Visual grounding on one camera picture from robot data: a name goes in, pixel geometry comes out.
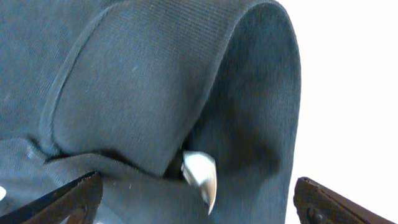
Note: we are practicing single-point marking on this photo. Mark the black t-shirt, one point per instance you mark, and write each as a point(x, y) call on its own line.
point(187, 109)

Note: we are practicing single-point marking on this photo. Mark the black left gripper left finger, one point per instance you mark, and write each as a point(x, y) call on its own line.
point(76, 202)

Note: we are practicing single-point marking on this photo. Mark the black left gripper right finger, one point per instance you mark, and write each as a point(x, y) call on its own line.
point(317, 204)

